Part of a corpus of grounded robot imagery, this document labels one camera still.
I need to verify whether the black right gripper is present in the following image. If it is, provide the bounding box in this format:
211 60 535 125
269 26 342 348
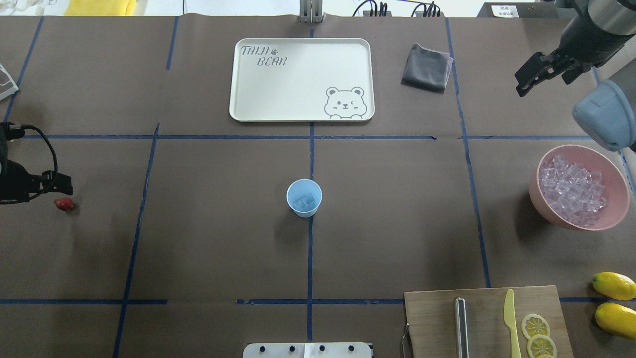
515 45 597 97

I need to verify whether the yellow cloth on desk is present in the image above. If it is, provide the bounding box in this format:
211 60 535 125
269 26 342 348
64 0 137 16

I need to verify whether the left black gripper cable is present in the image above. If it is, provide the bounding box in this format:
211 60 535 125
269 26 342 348
4 122 59 179

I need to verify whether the grey folded cloth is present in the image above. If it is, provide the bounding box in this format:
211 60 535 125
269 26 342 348
400 43 454 93

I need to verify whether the black box with label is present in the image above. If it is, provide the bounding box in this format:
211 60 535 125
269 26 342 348
476 1 559 18

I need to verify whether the yellow plastic knife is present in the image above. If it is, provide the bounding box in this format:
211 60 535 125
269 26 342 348
503 288 522 358

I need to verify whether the wooden cutting board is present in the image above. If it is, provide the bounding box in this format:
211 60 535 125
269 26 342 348
404 285 574 358

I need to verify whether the light blue plastic cup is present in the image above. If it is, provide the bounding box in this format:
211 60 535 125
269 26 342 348
286 179 322 218

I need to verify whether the pink bowl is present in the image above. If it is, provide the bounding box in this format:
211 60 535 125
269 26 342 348
528 144 632 232

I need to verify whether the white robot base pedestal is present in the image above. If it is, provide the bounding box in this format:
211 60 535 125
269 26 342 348
242 342 374 358

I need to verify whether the lower yellow lemon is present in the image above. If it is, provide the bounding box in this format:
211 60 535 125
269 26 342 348
594 303 636 340

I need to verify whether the lemon slice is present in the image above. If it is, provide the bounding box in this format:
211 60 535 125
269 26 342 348
521 314 551 340
526 335 558 358

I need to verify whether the clear ice cubes pile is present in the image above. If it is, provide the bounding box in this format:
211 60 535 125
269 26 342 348
538 156 607 227

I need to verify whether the red strawberry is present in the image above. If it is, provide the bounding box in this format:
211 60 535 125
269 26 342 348
54 197 74 212

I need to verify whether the white wire cup rack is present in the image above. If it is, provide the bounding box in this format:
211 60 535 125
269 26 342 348
0 64 19 100

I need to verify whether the cream bear tray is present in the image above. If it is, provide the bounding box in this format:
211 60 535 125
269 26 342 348
229 38 375 122

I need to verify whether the steel muddler black tip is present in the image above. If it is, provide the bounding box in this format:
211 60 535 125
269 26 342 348
454 296 470 358

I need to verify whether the yellow lemon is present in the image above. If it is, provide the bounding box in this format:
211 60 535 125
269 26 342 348
591 271 636 301
594 303 636 340

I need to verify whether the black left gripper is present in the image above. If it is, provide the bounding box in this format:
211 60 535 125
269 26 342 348
0 160 74 205

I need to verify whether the upper yellow lemon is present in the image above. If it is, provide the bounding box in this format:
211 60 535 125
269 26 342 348
591 271 636 301

